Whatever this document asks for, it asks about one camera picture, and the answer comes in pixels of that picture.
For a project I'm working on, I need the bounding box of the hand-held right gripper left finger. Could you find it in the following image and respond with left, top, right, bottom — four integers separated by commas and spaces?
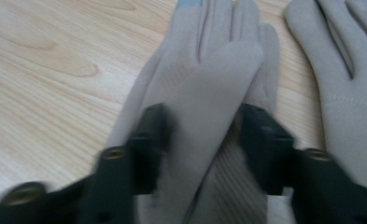
100, 103, 174, 196

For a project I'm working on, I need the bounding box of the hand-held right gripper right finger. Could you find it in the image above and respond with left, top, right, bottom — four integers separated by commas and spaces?
237, 103, 297, 196

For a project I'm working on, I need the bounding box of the beige fabric glove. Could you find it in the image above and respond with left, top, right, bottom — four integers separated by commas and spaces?
105, 0, 282, 224
283, 0, 367, 194

